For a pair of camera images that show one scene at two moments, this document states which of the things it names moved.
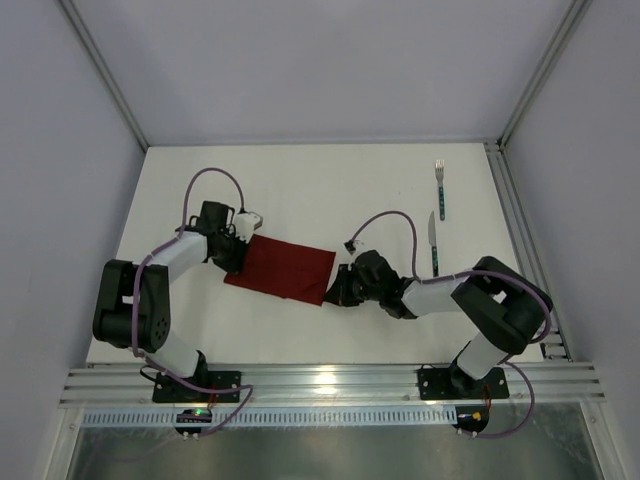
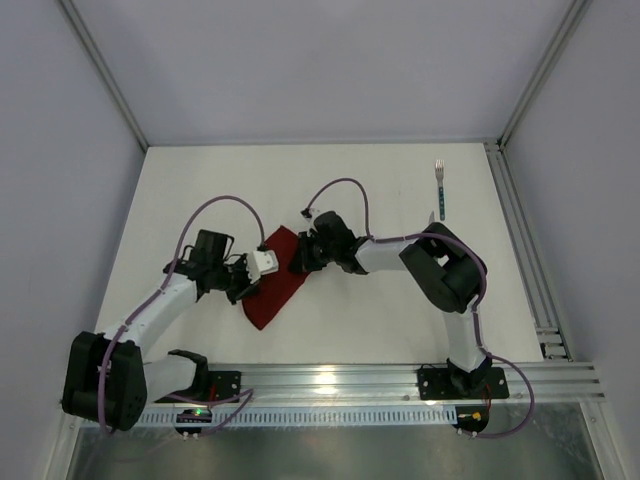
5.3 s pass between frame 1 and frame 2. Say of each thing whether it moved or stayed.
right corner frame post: stayed
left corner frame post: stayed
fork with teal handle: stayed
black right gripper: moved
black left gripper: moved
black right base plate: stayed
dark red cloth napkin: moved
